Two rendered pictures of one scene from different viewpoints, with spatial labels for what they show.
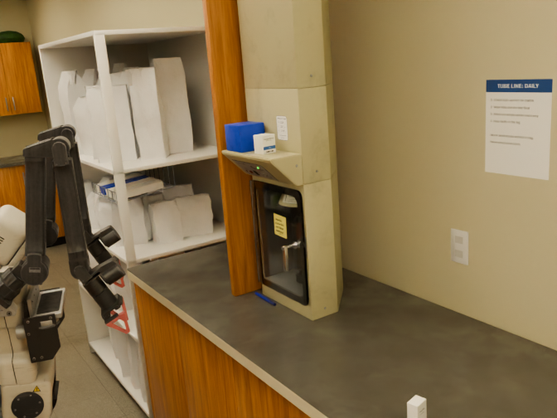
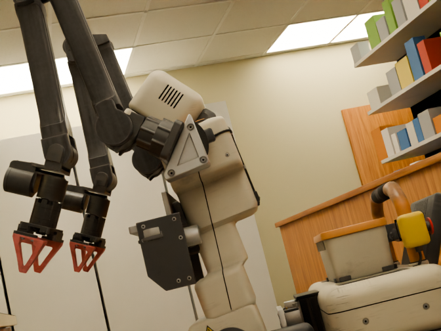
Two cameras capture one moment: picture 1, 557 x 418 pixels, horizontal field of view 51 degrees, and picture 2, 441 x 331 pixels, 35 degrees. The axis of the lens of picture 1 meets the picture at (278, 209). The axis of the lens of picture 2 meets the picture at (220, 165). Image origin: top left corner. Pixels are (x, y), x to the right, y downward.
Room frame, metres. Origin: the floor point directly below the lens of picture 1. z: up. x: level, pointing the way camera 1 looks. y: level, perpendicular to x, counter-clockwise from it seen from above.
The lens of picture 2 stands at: (3.49, 1.47, 0.88)
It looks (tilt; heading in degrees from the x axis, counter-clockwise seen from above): 9 degrees up; 196
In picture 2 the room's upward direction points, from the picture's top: 14 degrees counter-clockwise
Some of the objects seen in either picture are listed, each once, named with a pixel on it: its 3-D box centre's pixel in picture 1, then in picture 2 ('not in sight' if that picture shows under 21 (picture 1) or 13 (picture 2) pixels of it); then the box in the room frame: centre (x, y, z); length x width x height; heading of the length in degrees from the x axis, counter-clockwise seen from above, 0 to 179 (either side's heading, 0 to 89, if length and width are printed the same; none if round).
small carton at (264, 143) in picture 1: (264, 143); not in sight; (1.90, 0.03, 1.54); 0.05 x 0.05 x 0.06; 37
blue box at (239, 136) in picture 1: (244, 136); not in sight; (2.01, 0.09, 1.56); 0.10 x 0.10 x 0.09; 32
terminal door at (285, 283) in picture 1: (278, 240); not in sight; (1.96, 0.01, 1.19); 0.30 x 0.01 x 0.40; 32
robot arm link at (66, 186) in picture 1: (70, 210); (90, 115); (1.76, 0.64, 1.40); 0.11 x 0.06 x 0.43; 15
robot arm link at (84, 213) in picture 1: (75, 185); (44, 72); (2.18, 0.75, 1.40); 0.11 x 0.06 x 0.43; 15
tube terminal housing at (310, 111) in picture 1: (307, 196); not in sight; (2.03, -0.11, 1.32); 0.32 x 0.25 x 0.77; 32
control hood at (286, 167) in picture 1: (260, 167); not in sight; (1.94, 0.05, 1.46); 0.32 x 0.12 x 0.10; 32
